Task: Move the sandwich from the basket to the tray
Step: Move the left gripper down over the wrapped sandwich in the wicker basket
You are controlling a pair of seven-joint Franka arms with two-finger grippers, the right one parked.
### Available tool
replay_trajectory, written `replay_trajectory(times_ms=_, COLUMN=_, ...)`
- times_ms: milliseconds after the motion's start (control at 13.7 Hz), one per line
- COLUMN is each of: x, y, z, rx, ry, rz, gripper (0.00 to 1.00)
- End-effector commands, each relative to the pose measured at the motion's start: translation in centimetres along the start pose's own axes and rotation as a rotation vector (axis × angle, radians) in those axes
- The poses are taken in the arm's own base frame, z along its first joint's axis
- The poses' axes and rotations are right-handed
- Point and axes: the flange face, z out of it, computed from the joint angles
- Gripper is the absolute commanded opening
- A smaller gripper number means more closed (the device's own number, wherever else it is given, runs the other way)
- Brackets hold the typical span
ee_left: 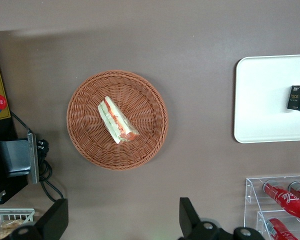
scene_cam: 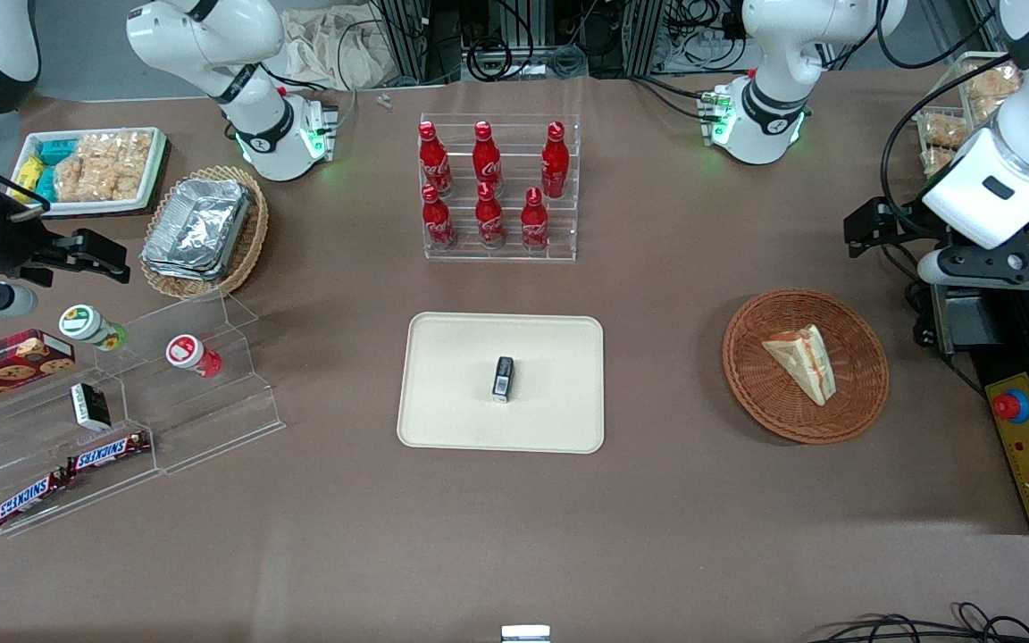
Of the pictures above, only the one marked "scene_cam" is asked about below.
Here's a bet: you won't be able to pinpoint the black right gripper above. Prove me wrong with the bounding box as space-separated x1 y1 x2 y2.
0 198 132 288

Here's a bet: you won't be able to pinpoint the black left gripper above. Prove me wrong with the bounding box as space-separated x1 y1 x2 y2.
843 200 951 262

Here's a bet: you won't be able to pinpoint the triangle sandwich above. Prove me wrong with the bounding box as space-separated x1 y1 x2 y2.
761 323 838 408

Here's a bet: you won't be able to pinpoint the white rectangular snack tray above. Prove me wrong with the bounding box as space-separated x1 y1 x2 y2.
11 126 169 220

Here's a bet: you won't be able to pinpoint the oval light wicker basket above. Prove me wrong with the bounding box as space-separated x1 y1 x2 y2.
139 164 271 302

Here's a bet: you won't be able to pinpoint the round brown wicker basket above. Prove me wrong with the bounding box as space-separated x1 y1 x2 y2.
721 287 891 446

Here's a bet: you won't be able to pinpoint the beige plastic tray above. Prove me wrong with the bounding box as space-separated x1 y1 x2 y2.
396 312 606 455

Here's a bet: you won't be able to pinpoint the green lid cup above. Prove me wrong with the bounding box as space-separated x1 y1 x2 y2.
58 304 130 352

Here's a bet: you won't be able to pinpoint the bagged rice crackers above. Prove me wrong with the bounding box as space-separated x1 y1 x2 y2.
53 130 155 205

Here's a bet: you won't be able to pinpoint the stacked aluminium foil trays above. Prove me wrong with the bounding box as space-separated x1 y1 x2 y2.
140 177 254 283

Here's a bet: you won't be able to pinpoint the yellow snack packet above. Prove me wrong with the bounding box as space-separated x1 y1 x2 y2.
13 155 49 199

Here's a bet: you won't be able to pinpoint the red lid cup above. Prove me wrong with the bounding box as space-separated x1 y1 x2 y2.
165 333 223 380

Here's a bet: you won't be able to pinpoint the red cookie box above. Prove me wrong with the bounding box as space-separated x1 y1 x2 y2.
0 329 77 415

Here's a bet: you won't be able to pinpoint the black and white small box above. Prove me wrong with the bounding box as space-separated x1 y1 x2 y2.
70 381 113 432

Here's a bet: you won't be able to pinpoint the black machine housing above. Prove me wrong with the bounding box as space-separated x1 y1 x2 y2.
968 288 1029 537

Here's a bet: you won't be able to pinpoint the Snickers chocolate bar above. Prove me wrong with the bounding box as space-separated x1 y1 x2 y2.
65 431 152 475
0 468 71 530

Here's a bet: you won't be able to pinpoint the clear acrylic step shelf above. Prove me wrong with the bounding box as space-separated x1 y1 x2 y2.
0 289 287 539

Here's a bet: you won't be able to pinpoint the red emergency stop button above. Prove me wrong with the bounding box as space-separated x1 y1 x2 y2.
992 389 1029 425

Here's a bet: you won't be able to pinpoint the white power strip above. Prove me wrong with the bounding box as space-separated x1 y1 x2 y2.
677 25 749 67

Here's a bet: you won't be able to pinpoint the clear acrylic bottle rack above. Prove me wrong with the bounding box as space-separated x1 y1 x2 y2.
418 113 581 263

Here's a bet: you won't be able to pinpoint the crumpled beige cloth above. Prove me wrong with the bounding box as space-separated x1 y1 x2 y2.
278 7 401 91

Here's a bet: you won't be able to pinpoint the red cola bottle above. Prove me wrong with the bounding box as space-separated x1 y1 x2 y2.
520 187 550 252
421 184 458 251
474 182 507 250
540 121 571 199
417 121 454 198
472 121 503 193

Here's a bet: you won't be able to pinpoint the black machine power cable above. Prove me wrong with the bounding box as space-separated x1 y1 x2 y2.
881 241 989 398

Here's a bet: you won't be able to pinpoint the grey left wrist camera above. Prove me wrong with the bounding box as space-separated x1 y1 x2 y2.
916 245 1029 292

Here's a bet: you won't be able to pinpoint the white wire rack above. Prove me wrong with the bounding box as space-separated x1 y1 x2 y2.
912 51 1029 184

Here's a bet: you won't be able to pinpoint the aluminium frame post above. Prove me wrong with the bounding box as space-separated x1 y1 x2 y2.
623 0 665 78
377 0 433 83

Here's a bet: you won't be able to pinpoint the black floor cables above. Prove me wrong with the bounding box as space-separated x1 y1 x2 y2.
805 601 1029 643

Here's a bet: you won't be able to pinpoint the coiled black cable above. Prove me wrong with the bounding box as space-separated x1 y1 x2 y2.
465 38 515 83

